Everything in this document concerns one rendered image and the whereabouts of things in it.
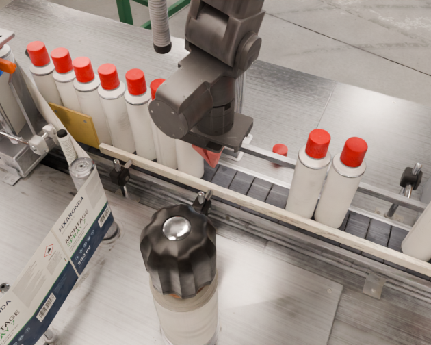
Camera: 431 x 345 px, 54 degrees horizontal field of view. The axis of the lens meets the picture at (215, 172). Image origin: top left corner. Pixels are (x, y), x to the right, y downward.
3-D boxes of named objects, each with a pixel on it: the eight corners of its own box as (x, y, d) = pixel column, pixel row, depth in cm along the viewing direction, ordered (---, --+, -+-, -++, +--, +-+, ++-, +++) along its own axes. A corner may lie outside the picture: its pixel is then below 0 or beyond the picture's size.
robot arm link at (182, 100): (265, 31, 48) (205, -4, 50) (204, 84, 42) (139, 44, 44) (246, 103, 58) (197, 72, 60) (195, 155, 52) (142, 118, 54)
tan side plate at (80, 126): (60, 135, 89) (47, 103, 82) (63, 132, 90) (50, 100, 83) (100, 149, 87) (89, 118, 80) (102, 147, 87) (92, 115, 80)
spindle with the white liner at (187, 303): (150, 342, 64) (114, 247, 41) (178, 291, 69) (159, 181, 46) (204, 368, 62) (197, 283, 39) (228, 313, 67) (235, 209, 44)
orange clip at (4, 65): (-1, 70, 75) (-6, 60, 73) (7, 64, 76) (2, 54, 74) (12, 74, 74) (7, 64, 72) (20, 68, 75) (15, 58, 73)
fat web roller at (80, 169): (89, 237, 76) (59, 172, 61) (103, 218, 78) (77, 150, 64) (110, 246, 74) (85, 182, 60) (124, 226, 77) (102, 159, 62)
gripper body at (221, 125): (237, 156, 60) (239, 119, 54) (174, 133, 63) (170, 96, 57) (254, 126, 64) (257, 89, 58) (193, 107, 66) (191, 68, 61)
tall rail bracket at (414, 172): (375, 237, 81) (404, 185, 68) (382, 208, 85) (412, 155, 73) (391, 243, 80) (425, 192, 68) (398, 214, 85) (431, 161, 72)
